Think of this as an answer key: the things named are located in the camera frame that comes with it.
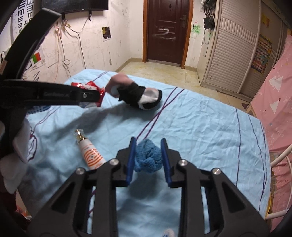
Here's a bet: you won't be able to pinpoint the white slatted wardrobe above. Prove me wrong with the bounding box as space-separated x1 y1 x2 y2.
197 1 291 101

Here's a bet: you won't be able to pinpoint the black yellow wall sticker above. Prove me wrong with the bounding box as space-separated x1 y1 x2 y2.
102 27 111 41

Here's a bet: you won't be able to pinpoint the small flag sticker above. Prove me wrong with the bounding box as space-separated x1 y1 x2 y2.
31 52 42 65

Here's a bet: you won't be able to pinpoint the white metal chair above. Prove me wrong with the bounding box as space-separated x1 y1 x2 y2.
265 146 291 220

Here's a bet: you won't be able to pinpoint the red snack bag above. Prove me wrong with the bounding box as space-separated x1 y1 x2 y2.
71 81 105 109

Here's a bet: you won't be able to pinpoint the colourful wall chart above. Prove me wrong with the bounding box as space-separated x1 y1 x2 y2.
251 35 273 74

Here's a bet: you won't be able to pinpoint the blue knitted ball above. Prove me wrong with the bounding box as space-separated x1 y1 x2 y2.
134 139 163 174

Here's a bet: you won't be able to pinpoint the orange striped white tube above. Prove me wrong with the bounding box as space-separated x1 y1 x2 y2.
74 129 106 170

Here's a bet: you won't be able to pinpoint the eye test chart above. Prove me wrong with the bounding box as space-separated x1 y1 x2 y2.
17 0 34 33

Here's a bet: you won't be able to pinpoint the white blue gloved right hand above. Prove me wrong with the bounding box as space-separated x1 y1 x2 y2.
162 229 175 237

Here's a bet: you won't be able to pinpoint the white wall cables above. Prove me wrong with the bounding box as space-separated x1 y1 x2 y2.
53 13 92 74

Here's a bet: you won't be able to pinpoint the dark red wooden door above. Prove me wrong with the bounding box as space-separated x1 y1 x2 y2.
142 1 194 69

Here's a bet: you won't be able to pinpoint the black hanging bags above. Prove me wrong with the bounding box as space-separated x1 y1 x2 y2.
201 0 217 31

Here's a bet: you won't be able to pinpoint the light blue bed sheet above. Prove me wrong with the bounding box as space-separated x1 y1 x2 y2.
17 68 272 237

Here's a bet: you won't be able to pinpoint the black wall television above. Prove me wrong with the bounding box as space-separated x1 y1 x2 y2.
41 0 108 14

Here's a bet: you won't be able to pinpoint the white gloved left hand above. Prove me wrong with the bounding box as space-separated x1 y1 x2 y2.
1 118 30 194

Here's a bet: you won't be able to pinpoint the yellow wardrobe sticker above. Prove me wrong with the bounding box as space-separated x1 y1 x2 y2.
261 14 270 28

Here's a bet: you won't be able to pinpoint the pink patterned cloth cover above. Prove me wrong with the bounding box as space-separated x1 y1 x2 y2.
250 34 292 219

